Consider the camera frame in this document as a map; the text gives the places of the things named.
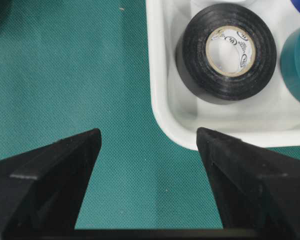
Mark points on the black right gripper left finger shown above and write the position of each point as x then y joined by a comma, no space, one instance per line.
42,190

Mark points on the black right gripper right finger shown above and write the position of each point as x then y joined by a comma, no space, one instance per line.
253,187

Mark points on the teal tape roll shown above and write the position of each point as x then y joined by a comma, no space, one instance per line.
290,64

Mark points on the black tape roll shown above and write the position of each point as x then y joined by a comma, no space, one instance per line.
244,30

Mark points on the white plastic tray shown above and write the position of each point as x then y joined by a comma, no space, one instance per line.
269,119

